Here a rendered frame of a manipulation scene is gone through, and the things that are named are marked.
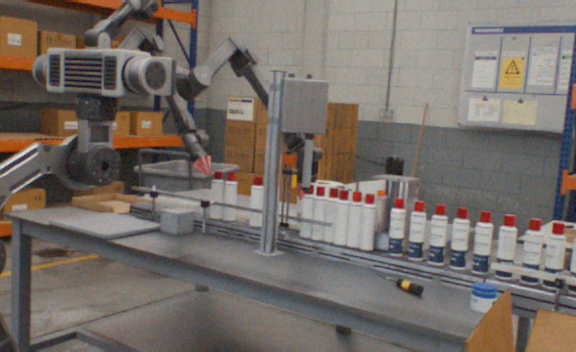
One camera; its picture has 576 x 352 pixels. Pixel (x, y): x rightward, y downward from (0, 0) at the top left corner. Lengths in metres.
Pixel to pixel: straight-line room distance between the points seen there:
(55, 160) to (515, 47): 5.07
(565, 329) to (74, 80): 1.76
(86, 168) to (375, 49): 5.41
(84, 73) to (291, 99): 0.71
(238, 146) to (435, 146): 2.11
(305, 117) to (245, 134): 4.05
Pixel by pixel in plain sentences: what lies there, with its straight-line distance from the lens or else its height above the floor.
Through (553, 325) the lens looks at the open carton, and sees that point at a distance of 1.09.
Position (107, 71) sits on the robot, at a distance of 2.19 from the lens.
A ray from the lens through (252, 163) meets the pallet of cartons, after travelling 6.30.
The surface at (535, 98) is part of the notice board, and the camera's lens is 6.53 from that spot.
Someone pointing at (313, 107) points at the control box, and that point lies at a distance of 2.31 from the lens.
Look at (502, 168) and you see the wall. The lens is 6.74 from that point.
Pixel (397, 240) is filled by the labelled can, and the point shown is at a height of 0.94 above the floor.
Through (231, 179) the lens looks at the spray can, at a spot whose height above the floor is 1.06.
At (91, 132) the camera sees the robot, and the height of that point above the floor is 1.25.
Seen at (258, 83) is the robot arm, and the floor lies 1.46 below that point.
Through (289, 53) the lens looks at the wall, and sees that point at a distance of 7.93.
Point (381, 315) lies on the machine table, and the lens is 1.82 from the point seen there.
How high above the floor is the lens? 1.41
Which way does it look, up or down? 7 degrees down
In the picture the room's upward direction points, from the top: 4 degrees clockwise
